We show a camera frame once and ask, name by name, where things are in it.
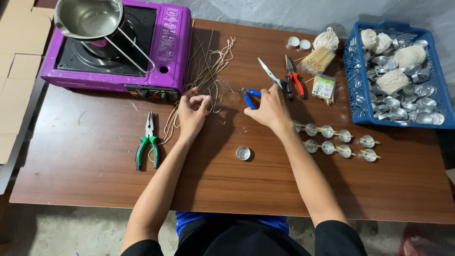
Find person's right hand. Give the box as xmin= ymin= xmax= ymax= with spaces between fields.
xmin=243 ymin=83 xmax=294 ymax=134

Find person's left hand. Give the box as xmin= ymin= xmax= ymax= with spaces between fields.
xmin=177 ymin=86 xmax=213 ymax=143

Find blue-handled pliers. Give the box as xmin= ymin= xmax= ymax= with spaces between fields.
xmin=240 ymin=87 xmax=262 ymax=110

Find green-label toothpick packet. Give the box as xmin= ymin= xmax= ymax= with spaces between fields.
xmin=311 ymin=74 xmax=336 ymax=106

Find rows of cups with sticks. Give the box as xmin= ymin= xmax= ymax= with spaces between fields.
xmin=292 ymin=119 xmax=382 ymax=163

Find bundle of bamboo sticks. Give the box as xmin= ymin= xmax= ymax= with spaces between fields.
xmin=296 ymin=46 xmax=336 ymax=75

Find purple portable gas stove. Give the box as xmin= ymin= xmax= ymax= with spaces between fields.
xmin=40 ymin=0 xmax=193 ymax=100

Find blue plastic basket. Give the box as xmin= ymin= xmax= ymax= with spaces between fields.
xmin=343 ymin=20 xmax=455 ymax=129

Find person's blue garment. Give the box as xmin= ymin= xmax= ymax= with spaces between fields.
xmin=175 ymin=211 xmax=290 ymax=237

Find person's black shirt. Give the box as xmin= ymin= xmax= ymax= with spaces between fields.
xmin=120 ymin=219 xmax=368 ymax=256

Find steel saucepan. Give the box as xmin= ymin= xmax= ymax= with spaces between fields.
xmin=54 ymin=0 xmax=156 ymax=74

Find heap of aluminium cups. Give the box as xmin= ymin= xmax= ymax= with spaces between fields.
xmin=363 ymin=34 xmax=446 ymax=126

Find flat cardboard sheet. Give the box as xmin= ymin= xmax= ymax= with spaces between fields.
xmin=0 ymin=0 xmax=55 ymax=165

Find red plastic object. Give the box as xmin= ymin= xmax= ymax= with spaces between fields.
xmin=400 ymin=233 xmax=455 ymax=256

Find red-handled pliers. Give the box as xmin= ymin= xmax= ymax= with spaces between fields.
xmin=284 ymin=54 xmax=306 ymax=100

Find black-handled scissors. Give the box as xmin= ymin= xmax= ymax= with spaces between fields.
xmin=257 ymin=57 xmax=294 ymax=99

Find green-handled pliers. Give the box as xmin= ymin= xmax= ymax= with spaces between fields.
xmin=135 ymin=111 xmax=160 ymax=171

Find pile of tan wick strings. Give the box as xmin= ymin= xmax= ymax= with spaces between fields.
xmin=147 ymin=18 xmax=237 ymax=162

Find ball of cotton string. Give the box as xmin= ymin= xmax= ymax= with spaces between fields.
xmin=373 ymin=33 xmax=393 ymax=55
xmin=393 ymin=45 xmax=427 ymax=68
xmin=376 ymin=69 xmax=410 ymax=95
xmin=312 ymin=27 xmax=340 ymax=53
xmin=360 ymin=29 xmax=377 ymax=50

